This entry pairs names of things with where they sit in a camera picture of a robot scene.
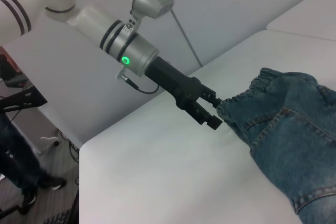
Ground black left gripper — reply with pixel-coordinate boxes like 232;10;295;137
145;57;224;131

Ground blue denim shorts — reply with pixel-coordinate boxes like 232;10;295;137
216;67;336;224

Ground white chair base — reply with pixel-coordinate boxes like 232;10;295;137
39;134;60;154

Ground person in dark jeans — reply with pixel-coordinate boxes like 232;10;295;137
0;113;67;207

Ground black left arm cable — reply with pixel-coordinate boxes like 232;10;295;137
114;67;161;94

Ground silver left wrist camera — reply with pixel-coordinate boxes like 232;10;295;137
130;0;175;30

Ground black floor cables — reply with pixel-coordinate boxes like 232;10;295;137
61;132;81;162

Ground black desk frame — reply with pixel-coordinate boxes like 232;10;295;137
0;84;48;115

